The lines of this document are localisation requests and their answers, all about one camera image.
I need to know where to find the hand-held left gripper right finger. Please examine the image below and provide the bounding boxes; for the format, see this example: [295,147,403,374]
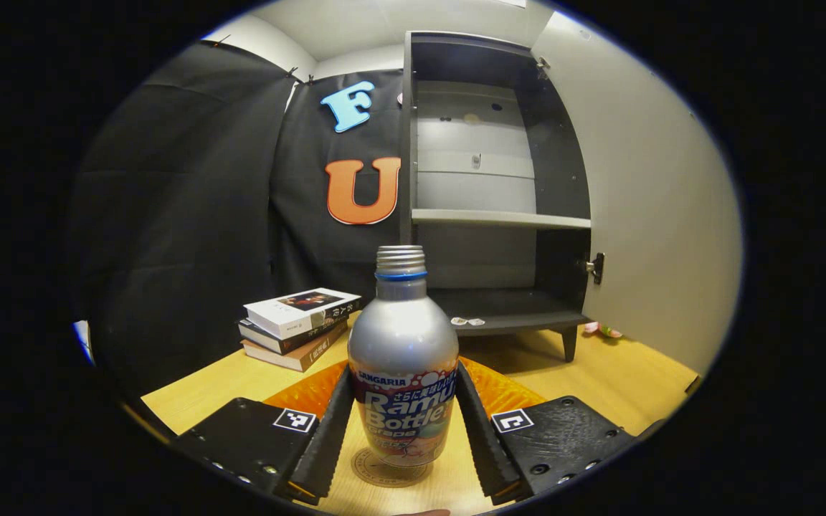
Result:
[454,357,636,506]

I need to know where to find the round cork coaster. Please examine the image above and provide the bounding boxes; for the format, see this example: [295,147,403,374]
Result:
[352,446,434,489]

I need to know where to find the white book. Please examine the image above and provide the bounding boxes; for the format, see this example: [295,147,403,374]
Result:
[245,288,362,340]

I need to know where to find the brown book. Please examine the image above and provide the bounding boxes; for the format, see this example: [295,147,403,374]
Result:
[241,333,349,373]

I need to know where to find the silver bottle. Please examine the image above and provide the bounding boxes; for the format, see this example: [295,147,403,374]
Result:
[347,245,460,468]

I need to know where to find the black book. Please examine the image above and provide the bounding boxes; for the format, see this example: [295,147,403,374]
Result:
[239,315,351,356]

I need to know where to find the beige cabinet door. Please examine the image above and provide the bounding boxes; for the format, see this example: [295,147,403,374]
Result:
[531,11,744,377]

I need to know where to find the black backdrop cloth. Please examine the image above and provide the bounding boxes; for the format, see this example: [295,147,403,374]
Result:
[69,39,414,402]

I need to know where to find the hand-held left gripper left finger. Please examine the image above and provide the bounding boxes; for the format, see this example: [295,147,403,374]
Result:
[169,362,355,506]

